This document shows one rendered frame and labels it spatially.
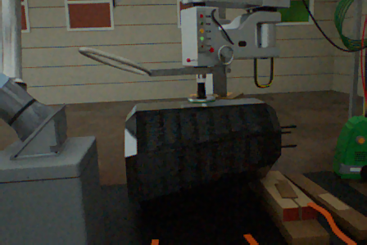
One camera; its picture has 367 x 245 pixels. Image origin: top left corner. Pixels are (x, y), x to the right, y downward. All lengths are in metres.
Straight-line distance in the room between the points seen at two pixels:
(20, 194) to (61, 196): 0.15
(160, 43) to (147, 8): 0.94
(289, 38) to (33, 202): 8.44
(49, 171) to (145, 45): 7.23
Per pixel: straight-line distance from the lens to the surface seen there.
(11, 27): 1.71
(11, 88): 1.44
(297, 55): 9.32
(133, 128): 2.20
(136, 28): 8.40
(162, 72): 2.12
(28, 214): 1.41
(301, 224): 2.31
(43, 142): 1.39
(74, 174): 1.29
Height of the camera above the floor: 1.26
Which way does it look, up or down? 10 degrees down
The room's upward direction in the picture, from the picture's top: 2 degrees counter-clockwise
